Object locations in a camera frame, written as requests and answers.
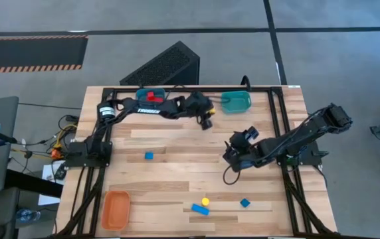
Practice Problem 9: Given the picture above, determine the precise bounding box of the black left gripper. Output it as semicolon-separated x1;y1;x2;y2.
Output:
185;90;217;123

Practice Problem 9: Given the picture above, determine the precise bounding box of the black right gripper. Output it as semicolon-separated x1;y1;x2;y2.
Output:
223;131;261;173

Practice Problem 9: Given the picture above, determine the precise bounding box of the long blue block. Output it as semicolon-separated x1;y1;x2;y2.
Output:
191;203;211;216

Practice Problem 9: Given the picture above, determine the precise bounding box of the green plastic bin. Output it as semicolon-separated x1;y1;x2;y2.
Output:
221;90;252;114

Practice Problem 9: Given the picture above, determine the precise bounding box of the black perforated box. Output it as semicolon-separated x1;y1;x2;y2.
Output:
119;40;201;86

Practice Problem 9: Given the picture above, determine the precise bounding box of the blue plastic bin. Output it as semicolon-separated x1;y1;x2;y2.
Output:
135;87;166;106

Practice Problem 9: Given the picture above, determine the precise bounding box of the orange plastic bin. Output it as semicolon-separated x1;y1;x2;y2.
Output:
101;190;132;231

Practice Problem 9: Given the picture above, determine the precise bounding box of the white paper sheet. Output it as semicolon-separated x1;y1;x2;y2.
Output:
38;160;66;206

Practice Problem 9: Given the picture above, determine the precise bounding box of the black mat with orange stripes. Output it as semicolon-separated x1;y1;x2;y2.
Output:
0;35;89;74

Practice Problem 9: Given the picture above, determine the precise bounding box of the clear water bottle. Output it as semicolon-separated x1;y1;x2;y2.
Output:
15;208;42;223

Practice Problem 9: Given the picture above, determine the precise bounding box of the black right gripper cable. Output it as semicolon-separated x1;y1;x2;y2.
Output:
222;165;241;186

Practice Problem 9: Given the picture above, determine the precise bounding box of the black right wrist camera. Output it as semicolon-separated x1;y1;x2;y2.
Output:
244;125;260;141

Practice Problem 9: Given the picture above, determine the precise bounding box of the black metal table frame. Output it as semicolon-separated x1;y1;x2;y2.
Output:
55;85;339;239

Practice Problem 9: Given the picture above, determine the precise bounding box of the black cable arch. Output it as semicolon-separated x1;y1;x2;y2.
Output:
240;75;252;91

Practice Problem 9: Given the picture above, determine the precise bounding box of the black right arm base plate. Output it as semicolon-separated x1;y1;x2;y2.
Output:
274;140;330;167

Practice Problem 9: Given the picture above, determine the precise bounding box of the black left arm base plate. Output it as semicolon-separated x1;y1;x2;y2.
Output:
64;141;114;168

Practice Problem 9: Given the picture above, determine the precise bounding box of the yellow cable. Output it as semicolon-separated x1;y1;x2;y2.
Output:
54;123;78;151

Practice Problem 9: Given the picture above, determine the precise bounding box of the orange cable connector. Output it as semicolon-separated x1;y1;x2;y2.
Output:
50;148;64;161

